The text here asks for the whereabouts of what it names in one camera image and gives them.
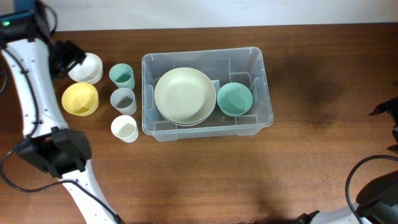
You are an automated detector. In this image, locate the white small bowl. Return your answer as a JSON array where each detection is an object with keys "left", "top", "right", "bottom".
[{"left": 68, "top": 53, "right": 103, "bottom": 85}]

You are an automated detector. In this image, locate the yellow small bowl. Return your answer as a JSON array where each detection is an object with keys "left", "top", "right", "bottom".
[{"left": 61, "top": 83, "right": 99, "bottom": 116}]

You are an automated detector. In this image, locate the mint green cup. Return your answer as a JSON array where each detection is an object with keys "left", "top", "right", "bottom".
[{"left": 109, "top": 63, "right": 135, "bottom": 90}]

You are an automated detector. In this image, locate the grey cup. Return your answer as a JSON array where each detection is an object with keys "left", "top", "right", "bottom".
[{"left": 110, "top": 88, "right": 137, "bottom": 115}]

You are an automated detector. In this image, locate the beige plate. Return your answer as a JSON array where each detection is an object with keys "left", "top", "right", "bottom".
[
  {"left": 159, "top": 105, "right": 216, "bottom": 126},
  {"left": 154, "top": 67, "right": 216, "bottom": 123}
]

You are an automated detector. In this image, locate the mint green small bowl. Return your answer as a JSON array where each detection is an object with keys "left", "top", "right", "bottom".
[{"left": 216, "top": 82, "right": 253, "bottom": 117}]

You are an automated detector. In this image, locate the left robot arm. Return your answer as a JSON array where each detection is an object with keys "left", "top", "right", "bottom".
[{"left": 1, "top": 0, "right": 123, "bottom": 223}]

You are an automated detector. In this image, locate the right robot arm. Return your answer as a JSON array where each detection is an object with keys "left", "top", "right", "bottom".
[{"left": 294, "top": 155, "right": 397, "bottom": 224}]

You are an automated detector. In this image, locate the cream white cup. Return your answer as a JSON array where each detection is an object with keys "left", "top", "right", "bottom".
[{"left": 111, "top": 115, "right": 139, "bottom": 143}]

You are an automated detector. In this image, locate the clear plastic storage bin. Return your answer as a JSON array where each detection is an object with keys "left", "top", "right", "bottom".
[{"left": 142, "top": 47, "right": 274, "bottom": 142}]

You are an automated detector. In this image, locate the white label in bin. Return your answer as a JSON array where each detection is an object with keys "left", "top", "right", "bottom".
[{"left": 211, "top": 80, "right": 220, "bottom": 94}]

